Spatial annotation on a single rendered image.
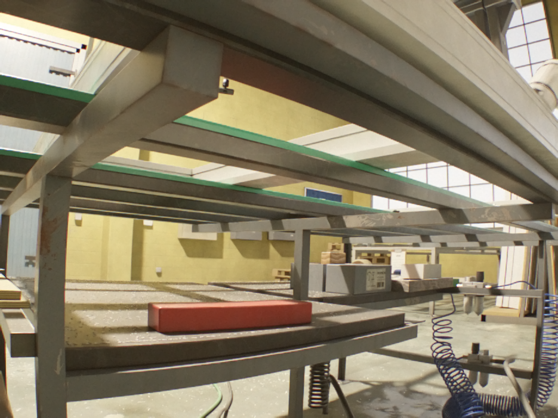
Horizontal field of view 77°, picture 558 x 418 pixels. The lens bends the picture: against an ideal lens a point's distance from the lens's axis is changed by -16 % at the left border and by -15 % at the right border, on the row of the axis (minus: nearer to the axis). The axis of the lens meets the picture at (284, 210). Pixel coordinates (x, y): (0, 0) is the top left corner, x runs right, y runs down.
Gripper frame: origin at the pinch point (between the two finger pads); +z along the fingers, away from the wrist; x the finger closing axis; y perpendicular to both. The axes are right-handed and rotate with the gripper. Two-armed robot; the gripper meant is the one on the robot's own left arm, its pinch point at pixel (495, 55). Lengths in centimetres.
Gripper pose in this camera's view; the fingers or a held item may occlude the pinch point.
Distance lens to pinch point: 52.8
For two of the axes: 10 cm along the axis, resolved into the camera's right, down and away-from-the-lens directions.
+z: -0.4, 9.9, -1.1
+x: 6.5, -0.6, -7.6
